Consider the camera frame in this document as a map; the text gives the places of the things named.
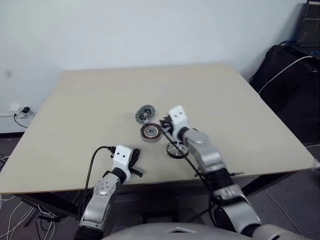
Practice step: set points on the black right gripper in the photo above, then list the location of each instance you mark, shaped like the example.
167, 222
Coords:
171, 128

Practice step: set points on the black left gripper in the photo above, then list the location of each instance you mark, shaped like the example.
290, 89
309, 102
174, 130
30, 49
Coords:
132, 165

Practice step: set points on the silver round motor lid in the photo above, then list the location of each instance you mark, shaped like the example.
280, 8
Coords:
150, 110

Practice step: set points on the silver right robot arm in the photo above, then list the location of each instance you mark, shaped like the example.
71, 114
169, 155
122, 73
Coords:
207, 155

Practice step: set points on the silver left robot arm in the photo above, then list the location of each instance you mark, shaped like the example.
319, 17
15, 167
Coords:
100, 200

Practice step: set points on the motor housing with copper windings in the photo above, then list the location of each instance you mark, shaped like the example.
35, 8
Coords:
150, 132

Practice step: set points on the black rimmed spoked rotor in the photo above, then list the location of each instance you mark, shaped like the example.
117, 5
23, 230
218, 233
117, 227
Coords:
172, 150

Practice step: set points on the silver robot torso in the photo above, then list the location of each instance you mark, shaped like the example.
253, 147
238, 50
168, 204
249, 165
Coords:
150, 232

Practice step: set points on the black power adapter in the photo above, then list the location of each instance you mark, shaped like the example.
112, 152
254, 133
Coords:
26, 110

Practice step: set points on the black bag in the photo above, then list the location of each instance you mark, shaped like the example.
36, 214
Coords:
287, 100

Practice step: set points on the clear table corner guard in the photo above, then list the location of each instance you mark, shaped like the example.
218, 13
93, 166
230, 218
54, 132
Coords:
316, 164

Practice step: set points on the black laptop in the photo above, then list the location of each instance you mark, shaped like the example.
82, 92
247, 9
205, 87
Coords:
311, 25

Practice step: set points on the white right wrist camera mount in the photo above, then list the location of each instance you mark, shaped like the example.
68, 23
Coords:
178, 117

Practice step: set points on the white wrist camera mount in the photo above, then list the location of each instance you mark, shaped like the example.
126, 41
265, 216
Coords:
178, 117
122, 156

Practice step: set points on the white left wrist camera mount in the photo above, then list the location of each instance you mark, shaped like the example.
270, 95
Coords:
122, 156

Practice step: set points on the beige table with black frame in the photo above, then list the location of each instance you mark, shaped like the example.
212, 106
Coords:
100, 100

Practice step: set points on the wall power outlet plug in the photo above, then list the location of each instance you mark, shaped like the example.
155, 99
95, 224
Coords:
14, 108

